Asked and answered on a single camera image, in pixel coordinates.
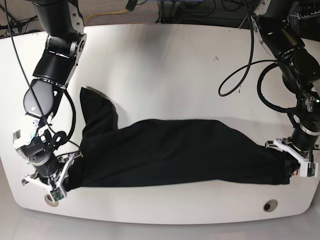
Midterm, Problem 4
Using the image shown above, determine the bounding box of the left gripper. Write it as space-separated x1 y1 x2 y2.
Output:
265 121 320 164

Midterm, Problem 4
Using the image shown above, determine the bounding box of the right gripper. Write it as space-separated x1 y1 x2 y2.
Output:
13 127 83 198

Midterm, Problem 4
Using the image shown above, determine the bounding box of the black T-shirt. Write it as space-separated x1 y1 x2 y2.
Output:
64 88 300 191

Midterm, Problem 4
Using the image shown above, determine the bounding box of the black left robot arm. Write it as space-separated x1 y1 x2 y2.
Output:
251 0 320 177

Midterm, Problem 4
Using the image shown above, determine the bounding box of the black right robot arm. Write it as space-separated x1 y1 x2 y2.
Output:
13 0 87 204

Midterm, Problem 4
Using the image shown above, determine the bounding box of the left table grommet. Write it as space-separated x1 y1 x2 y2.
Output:
44 194 59 207

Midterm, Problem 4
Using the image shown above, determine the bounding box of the table grommet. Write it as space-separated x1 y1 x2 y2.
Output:
263 199 278 213
44 194 59 207

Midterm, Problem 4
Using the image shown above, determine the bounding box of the right table grommet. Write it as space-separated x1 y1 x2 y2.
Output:
263 199 278 213

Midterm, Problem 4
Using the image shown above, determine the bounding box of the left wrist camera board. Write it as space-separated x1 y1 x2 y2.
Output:
299 162 319 178

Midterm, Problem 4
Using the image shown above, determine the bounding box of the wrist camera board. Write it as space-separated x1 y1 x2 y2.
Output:
50 187 67 202
299 162 319 178

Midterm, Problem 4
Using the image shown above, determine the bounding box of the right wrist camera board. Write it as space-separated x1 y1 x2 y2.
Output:
50 187 67 202

